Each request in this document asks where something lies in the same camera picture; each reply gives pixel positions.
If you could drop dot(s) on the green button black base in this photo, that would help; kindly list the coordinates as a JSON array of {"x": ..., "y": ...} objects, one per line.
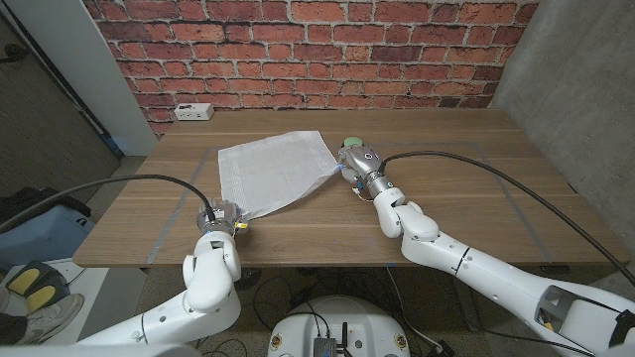
[{"x": 353, "y": 141}]

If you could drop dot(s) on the yellow black foot pedal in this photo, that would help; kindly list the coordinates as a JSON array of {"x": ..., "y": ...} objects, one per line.
[{"x": 35, "y": 287}]

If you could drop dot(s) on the grey sneaker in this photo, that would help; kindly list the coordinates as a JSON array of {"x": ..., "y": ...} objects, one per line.
[{"x": 52, "y": 317}]

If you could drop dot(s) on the white pillar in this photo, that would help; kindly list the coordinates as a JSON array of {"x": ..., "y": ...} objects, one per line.
[{"x": 89, "y": 74}]

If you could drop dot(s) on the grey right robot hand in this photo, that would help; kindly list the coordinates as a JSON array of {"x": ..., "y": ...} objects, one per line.
[{"x": 364, "y": 163}]

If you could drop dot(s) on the black power adapter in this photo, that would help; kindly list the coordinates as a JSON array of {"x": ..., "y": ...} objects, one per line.
[{"x": 440, "y": 348}]

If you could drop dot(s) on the blue storage bin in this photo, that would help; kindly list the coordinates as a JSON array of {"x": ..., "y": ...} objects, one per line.
[{"x": 44, "y": 238}]

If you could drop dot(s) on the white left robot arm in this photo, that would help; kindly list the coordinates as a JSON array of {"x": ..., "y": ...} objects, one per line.
[{"x": 208, "y": 282}]

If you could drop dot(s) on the red brick print backdrop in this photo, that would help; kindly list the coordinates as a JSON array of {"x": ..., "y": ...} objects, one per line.
[{"x": 307, "y": 54}]

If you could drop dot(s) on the grey table leg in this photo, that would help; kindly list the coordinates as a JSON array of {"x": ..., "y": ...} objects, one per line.
[{"x": 469, "y": 315}]

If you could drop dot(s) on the black floor fan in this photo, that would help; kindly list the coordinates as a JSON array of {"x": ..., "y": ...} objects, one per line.
[{"x": 249, "y": 278}]

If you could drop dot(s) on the black cloth bag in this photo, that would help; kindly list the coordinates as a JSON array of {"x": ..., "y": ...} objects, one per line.
[{"x": 35, "y": 203}]

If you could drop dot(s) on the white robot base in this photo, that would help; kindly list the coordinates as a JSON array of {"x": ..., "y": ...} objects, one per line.
[{"x": 342, "y": 322}]

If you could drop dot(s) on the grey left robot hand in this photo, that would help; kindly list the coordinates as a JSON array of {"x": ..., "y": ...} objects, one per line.
[{"x": 223, "y": 218}]

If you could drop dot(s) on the white power strip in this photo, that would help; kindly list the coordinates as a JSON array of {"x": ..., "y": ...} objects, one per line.
[{"x": 193, "y": 112}]

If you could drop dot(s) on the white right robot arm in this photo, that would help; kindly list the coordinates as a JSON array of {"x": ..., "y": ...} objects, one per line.
[{"x": 496, "y": 277}]

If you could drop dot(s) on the white handkerchief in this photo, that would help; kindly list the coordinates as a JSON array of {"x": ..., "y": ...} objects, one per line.
[{"x": 273, "y": 173}]

